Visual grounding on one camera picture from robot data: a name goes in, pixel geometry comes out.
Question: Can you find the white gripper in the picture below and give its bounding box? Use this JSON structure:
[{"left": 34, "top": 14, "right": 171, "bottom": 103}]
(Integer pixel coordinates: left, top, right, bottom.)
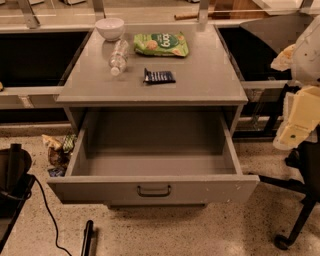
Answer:
[{"left": 270, "top": 43, "right": 320, "bottom": 151}]

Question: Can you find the dark blue rxbar wrapper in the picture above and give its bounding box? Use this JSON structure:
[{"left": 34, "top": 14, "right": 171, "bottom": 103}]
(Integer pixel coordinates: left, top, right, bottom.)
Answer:
[{"left": 144, "top": 69, "right": 176, "bottom": 85}]

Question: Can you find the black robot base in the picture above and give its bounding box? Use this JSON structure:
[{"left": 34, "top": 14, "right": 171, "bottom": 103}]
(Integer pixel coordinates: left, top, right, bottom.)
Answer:
[{"left": 0, "top": 143, "right": 33, "bottom": 252}]

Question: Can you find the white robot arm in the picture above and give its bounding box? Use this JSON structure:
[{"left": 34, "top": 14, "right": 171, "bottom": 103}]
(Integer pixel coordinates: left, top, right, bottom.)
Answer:
[{"left": 271, "top": 16, "right": 320, "bottom": 150}]

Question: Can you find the grey drawer cabinet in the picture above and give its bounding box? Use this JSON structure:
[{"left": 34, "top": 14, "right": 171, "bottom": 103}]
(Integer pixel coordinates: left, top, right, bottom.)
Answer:
[{"left": 57, "top": 23, "right": 247, "bottom": 114}]

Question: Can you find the open grey top drawer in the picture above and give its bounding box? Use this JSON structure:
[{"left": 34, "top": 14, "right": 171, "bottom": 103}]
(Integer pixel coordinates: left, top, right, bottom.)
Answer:
[{"left": 48, "top": 108, "right": 259, "bottom": 207}]

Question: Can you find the black office chair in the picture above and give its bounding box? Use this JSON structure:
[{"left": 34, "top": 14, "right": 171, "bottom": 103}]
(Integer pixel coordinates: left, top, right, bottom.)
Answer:
[{"left": 239, "top": 13, "right": 320, "bottom": 251}]

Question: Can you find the wooden stick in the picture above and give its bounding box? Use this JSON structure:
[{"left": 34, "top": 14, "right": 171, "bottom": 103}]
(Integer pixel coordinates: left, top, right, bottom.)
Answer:
[{"left": 174, "top": 14, "right": 198, "bottom": 20}]

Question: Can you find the green snack chip bag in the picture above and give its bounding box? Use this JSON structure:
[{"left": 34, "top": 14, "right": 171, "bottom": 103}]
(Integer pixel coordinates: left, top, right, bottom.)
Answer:
[{"left": 134, "top": 32, "right": 189, "bottom": 57}]

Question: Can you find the clear plastic water bottle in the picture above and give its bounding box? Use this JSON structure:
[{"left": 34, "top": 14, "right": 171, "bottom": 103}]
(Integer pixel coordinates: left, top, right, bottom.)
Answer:
[{"left": 109, "top": 39, "right": 129, "bottom": 76}]

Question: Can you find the white ceramic bowl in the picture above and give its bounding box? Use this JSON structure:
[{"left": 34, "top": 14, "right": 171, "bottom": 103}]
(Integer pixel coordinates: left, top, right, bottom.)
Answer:
[{"left": 95, "top": 18, "right": 124, "bottom": 41}]

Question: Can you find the pile of snack packets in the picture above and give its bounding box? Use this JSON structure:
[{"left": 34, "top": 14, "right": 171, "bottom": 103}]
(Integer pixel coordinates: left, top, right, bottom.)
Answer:
[{"left": 42, "top": 134, "right": 77, "bottom": 177}]

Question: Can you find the black bar on floor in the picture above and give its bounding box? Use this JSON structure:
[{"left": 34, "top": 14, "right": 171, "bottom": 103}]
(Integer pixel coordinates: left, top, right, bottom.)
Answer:
[{"left": 81, "top": 220, "right": 98, "bottom": 256}]

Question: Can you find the black drawer handle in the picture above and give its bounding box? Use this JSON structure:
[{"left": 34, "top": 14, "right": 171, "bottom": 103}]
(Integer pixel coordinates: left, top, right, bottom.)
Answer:
[{"left": 136, "top": 185, "right": 171, "bottom": 198}]

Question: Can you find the black cable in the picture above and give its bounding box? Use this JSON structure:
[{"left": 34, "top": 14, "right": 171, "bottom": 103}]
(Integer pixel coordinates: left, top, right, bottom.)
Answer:
[{"left": 31, "top": 174, "right": 74, "bottom": 256}]

